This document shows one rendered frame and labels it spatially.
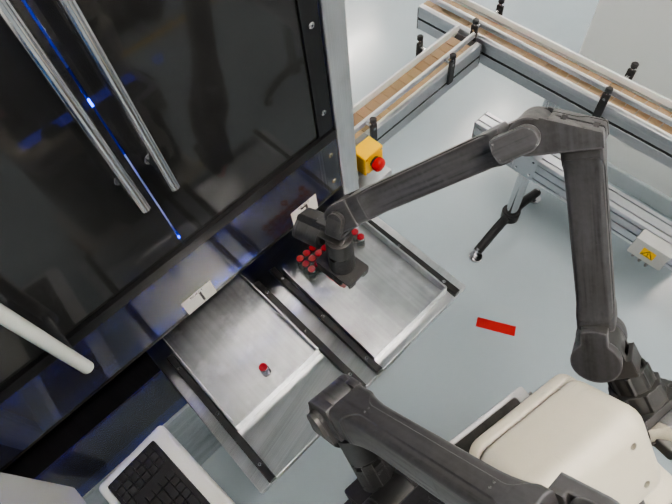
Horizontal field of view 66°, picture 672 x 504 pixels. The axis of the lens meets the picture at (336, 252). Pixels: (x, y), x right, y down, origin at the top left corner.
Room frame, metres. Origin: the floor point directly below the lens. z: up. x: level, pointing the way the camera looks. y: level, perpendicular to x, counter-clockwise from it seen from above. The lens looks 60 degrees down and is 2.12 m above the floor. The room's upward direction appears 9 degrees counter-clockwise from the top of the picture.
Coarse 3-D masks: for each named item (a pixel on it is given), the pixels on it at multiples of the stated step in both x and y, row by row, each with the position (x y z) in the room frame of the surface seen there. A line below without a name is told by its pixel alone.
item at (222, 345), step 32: (224, 288) 0.66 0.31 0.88; (256, 288) 0.63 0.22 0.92; (192, 320) 0.59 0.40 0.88; (224, 320) 0.57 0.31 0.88; (256, 320) 0.56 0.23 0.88; (288, 320) 0.53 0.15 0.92; (192, 352) 0.50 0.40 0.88; (224, 352) 0.48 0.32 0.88; (256, 352) 0.47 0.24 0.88; (288, 352) 0.46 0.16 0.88; (224, 384) 0.40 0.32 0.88; (256, 384) 0.39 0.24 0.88
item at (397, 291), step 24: (384, 240) 0.72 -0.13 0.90; (384, 264) 0.66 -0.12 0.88; (408, 264) 0.64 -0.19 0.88; (312, 288) 0.62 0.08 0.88; (336, 288) 0.61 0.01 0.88; (360, 288) 0.60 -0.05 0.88; (384, 288) 0.59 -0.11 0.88; (408, 288) 0.58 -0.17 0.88; (432, 288) 0.56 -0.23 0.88; (336, 312) 0.54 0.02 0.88; (360, 312) 0.53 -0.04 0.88; (384, 312) 0.52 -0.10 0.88; (408, 312) 0.51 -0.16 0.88; (360, 336) 0.47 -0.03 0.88; (384, 336) 0.46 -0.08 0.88
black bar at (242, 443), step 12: (168, 360) 0.48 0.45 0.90; (180, 372) 0.44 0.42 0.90; (192, 384) 0.41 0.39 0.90; (204, 396) 0.38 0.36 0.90; (216, 408) 0.34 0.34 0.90; (228, 420) 0.31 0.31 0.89; (228, 432) 0.28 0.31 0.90; (240, 444) 0.25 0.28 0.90; (252, 456) 0.22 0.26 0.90; (264, 468) 0.19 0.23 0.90
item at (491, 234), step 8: (536, 192) 1.32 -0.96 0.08; (528, 200) 1.27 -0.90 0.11; (536, 200) 1.32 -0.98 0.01; (504, 208) 1.23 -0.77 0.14; (520, 208) 1.23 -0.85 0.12; (504, 216) 1.19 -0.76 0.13; (512, 216) 1.18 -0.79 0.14; (496, 224) 1.17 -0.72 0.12; (504, 224) 1.16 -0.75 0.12; (488, 232) 1.14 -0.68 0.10; (496, 232) 1.13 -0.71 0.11; (480, 240) 1.13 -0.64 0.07; (488, 240) 1.11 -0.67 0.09; (480, 248) 1.08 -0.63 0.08; (472, 256) 1.08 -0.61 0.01; (480, 256) 1.08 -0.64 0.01
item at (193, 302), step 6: (210, 282) 0.60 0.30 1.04; (204, 288) 0.59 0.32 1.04; (210, 288) 0.60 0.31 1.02; (198, 294) 0.58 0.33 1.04; (204, 294) 0.58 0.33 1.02; (210, 294) 0.59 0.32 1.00; (186, 300) 0.56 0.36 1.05; (192, 300) 0.57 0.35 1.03; (198, 300) 0.57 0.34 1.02; (204, 300) 0.58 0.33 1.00; (186, 306) 0.55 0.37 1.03; (192, 306) 0.56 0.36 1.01; (198, 306) 0.57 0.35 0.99
